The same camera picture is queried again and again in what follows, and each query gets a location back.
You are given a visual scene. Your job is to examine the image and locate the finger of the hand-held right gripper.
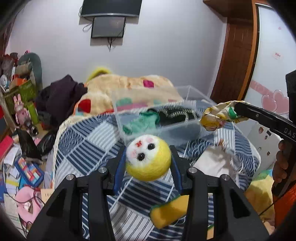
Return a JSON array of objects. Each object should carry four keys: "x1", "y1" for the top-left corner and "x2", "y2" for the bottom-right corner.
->
[{"x1": 234, "y1": 101, "x2": 278, "y2": 133}]

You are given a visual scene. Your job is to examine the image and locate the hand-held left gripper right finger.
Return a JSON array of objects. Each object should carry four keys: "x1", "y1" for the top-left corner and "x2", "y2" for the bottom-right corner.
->
[{"x1": 169, "y1": 145, "x2": 271, "y2": 241}]

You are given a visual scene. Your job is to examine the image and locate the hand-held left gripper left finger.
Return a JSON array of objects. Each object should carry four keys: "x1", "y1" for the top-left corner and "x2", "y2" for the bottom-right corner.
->
[{"x1": 28, "y1": 146, "x2": 127, "y2": 241}]

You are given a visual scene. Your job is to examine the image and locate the yellow felt doll head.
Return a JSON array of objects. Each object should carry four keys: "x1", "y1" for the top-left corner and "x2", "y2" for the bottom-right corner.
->
[{"x1": 125, "y1": 134, "x2": 172, "y2": 181}]

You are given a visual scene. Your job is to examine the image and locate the yellow patterned cloth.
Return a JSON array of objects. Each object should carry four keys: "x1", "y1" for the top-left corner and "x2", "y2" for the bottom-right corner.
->
[{"x1": 200, "y1": 100, "x2": 250, "y2": 133}]

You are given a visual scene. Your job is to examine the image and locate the green cloth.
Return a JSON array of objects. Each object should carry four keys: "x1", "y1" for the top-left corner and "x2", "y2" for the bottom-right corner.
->
[{"x1": 122, "y1": 111, "x2": 160, "y2": 135}]

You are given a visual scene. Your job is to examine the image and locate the black cloth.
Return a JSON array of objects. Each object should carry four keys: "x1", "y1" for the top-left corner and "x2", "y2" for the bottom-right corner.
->
[{"x1": 157, "y1": 108, "x2": 200, "y2": 126}]

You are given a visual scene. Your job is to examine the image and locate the clear plastic storage box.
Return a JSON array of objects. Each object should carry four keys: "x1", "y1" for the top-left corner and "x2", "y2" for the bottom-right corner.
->
[{"x1": 111, "y1": 85, "x2": 219, "y2": 145}]

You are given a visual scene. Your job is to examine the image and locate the person's right forearm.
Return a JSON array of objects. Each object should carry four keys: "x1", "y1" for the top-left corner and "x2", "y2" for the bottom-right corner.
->
[{"x1": 273, "y1": 184, "x2": 296, "y2": 233}]

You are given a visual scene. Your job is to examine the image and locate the pink soft item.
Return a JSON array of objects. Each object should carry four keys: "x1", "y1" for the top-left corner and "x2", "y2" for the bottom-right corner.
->
[{"x1": 14, "y1": 186, "x2": 45, "y2": 223}]

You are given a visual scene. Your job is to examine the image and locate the person's right hand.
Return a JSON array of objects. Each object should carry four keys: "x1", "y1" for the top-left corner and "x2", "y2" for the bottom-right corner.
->
[{"x1": 272, "y1": 140, "x2": 292, "y2": 185}]

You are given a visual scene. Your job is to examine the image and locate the white box with stickers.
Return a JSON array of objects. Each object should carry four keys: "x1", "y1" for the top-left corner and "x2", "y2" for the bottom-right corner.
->
[{"x1": 245, "y1": 121, "x2": 284, "y2": 171}]

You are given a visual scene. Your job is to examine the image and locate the white tissue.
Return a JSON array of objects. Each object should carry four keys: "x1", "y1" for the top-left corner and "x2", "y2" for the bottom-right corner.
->
[{"x1": 193, "y1": 146, "x2": 234, "y2": 177}]

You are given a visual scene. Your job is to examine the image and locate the blue striped quilt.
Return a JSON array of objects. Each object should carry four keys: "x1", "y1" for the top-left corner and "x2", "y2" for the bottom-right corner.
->
[{"x1": 44, "y1": 101, "x2": 262, "y2": 241}]

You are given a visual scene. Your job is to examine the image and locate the white wardrobe door with hearts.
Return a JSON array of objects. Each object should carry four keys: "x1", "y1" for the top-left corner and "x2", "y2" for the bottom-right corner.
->
[{"x1": 243, "y1": 5, "x2": 296, "y2": 139}]

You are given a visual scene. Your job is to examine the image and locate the yellow sponge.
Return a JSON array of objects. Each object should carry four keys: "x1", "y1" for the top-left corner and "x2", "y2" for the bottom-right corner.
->
[{"x1": 150, "y1": 195, "x2": 190, "y2": 230}]

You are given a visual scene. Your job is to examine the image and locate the beige fleece blanket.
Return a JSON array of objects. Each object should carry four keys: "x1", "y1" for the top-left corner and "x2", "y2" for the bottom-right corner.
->
[{"x1": 73, "y1": 74, "x2": 184, "y2": 117}]

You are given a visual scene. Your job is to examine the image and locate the yellow plush toy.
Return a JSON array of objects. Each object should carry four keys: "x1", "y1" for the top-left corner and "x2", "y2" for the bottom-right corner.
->
[{"x1": 245, "y1": 170, "x2": 276, "y2": 223}]

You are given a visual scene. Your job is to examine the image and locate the dark purple clothing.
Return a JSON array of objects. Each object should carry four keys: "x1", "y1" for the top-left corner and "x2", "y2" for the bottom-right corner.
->
[{"x1": 35, "y1": 75, "x2": 88, "y2": 121}]

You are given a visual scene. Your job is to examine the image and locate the blue colourful book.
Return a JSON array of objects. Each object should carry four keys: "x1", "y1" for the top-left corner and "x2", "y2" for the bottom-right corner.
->
[{"x1": 14, "y1": 157, "x2": 45, "y2": 188}]

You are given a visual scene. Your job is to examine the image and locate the black plastic bag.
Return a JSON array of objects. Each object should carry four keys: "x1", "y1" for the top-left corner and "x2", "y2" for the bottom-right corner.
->
[{"x1": 14, "y1": 128, "x2": 56, "y2": 161}]

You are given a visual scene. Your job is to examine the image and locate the yellow fuzzy plush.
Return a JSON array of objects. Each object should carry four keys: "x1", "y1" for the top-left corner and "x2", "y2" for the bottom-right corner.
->
[{"x1": 86, "y1": 67, "x2": 114, "y2": 82}]

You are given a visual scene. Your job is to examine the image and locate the green bottle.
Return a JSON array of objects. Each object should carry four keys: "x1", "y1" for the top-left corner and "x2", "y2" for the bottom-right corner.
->
[{"x1": 27, "y1": 102, "x2": 40, "y2": 125}]

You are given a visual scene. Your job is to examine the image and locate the pink bunny toy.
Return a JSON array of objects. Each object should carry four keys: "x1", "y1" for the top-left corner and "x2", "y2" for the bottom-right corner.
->
[{"x1": 13, "y1": 94, "x2": 30, "y2": 126}]

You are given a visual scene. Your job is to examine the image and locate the green cardboard box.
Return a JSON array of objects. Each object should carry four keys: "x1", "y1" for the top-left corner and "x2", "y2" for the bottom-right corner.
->
[{"x1": 3, "y1": 78, "x2": 38, "y2": 110}]

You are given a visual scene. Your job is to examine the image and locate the grey green plush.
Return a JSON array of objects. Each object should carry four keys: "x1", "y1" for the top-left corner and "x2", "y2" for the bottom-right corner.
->
[{"x1": 18, "y1": 53, "x2": 43, "y2": 91}]

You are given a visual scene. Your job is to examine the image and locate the wooden wardrobe frame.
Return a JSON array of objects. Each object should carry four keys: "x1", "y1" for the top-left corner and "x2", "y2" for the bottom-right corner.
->
[{"x1": 203, "y1": 0, "x2": 260, "y2": 104}]

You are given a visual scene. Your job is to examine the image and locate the small black wall screen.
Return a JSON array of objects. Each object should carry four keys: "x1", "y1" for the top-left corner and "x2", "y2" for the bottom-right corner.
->
[{"x1": 91, "y1": 17, "x2": 127, "y2": 39}]

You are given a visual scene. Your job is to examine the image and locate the wall television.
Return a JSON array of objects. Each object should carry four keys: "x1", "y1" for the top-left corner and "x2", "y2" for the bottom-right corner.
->
[{"x1": 80, "y1": 0, "x2": 143, "y2": 18}]

